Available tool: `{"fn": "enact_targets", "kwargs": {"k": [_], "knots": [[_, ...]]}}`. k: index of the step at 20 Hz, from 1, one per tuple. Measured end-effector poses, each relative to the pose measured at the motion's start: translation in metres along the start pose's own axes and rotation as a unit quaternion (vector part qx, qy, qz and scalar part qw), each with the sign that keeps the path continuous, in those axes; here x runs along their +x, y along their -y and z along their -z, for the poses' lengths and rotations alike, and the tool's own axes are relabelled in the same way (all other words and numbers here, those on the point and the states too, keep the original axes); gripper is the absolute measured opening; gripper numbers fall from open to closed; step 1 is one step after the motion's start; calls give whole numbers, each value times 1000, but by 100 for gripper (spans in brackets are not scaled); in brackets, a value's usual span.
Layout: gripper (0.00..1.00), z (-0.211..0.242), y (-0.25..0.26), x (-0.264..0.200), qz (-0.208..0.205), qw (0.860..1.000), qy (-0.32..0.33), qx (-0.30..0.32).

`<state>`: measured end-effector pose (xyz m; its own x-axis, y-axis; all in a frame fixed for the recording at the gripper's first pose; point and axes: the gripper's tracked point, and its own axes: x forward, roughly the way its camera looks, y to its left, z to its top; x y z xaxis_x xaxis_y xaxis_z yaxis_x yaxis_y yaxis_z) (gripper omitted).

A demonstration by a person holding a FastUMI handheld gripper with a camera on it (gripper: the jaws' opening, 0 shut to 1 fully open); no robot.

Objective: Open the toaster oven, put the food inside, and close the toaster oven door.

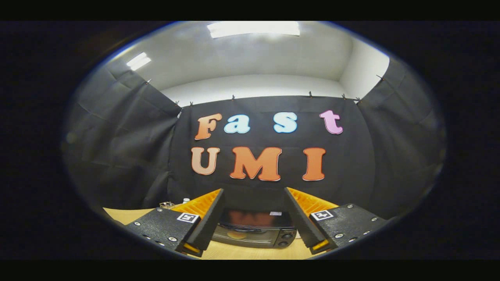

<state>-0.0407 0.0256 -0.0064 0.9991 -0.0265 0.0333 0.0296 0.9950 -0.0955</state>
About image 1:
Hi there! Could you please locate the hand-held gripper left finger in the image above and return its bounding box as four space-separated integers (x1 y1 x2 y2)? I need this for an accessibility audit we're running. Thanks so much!
124 188 225 257

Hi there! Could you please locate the large ceiling light panel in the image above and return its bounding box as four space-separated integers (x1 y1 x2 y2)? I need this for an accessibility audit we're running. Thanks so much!
207 21 300 39

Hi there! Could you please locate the black toaster oven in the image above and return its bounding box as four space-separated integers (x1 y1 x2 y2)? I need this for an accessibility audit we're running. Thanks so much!
213 209 297 249

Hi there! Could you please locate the black backdrop cloth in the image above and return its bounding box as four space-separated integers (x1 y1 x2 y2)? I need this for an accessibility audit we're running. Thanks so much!
62 57 446 219

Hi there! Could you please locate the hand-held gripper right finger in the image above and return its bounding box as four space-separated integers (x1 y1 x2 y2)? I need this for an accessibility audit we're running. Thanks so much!
284 187 388 255

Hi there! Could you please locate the small ceiling light panel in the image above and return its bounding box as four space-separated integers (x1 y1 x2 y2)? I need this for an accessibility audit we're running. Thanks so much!
126 52 152 71

